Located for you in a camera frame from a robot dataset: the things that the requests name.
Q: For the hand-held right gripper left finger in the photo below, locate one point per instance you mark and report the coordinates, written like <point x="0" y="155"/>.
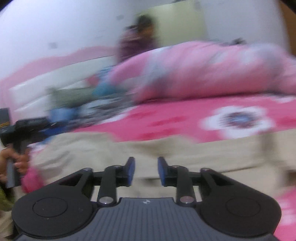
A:
<point x="130" y="170"/>

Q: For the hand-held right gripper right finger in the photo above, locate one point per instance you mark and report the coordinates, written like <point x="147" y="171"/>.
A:
<point x="163" y="170"/>

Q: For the beige pants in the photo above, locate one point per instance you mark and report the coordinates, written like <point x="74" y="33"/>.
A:
<point x="92" y="153"/>

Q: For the grey plaid clothes pile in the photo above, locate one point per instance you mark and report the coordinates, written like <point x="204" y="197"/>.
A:
<point x="104" y="109"/>

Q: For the person's left hand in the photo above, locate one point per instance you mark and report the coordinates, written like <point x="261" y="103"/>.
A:
<point x="22" y="164"/>

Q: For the folded blue jeans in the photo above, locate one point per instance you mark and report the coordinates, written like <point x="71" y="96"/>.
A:
<point x="62" y="115"/>

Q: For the pink floral blanket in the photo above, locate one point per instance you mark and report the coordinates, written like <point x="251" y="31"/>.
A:
<point x="173" y="125"/>

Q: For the green patterned pillow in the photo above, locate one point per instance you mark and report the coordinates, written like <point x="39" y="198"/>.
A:
<point x="69" y="97"/>

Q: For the pink and white headboard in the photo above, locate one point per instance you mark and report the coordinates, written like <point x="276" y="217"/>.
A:
<point x="57" y="78"/>

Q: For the teal striped garment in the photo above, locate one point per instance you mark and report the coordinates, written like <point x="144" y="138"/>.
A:
<point x="104" y="89"/>

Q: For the pink floral quilt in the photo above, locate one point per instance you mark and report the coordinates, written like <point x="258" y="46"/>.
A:
<point x="196" y="69"/>

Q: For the pale yellow wardrobe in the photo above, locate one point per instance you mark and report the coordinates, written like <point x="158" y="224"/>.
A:
<point x="180" y="23"/>

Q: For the brown wooden door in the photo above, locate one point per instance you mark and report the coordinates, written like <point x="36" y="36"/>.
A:
<point x="290" y="30"/>

